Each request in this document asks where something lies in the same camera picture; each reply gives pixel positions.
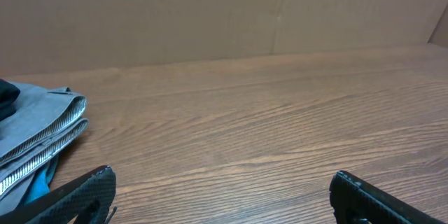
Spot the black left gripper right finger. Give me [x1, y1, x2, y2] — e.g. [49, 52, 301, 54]
[329, 170, 444, 224]

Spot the grey folded garment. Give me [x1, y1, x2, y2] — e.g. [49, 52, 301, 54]
[1, 83, 88, 215]

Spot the black folded garment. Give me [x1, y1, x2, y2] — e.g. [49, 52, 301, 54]
[0, 79, 20, 120]

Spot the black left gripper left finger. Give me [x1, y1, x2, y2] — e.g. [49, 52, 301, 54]
[1, 165, 116, 224]

